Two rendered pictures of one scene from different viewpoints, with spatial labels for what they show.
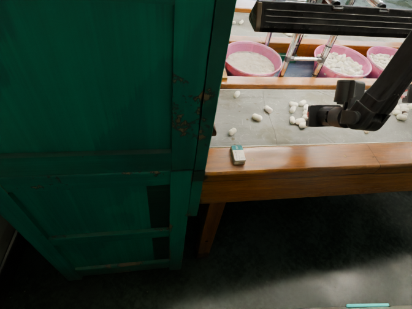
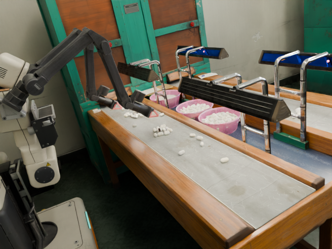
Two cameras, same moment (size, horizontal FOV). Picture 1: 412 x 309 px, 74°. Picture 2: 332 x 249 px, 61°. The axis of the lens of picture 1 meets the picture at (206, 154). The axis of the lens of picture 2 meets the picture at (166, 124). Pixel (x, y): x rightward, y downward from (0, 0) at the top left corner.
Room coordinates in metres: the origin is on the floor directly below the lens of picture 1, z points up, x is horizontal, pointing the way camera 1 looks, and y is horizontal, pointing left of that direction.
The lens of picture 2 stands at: (0.71, -2.36, 1.46)
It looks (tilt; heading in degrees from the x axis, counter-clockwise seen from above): 23 degrees down; 81
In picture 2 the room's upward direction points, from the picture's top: 12 degrees counter-clockwise
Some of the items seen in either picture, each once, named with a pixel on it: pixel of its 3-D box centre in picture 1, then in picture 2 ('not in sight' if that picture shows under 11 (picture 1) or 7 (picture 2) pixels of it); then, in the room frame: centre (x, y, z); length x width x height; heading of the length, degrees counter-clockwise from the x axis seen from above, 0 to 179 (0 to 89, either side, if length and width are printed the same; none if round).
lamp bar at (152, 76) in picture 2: (352, 18); (134, 70); (0.90, -0.36, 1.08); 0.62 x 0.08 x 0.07; 105
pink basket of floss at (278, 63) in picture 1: (249, 65); (166, 100); (1.12, -0.13, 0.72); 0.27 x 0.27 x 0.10
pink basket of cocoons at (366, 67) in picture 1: (338, 67); (195, 111); (1.24, -0.55, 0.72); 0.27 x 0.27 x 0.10
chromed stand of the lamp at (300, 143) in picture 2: not in sight; (300, 98); (1.61, -1.18, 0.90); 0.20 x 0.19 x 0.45; 105
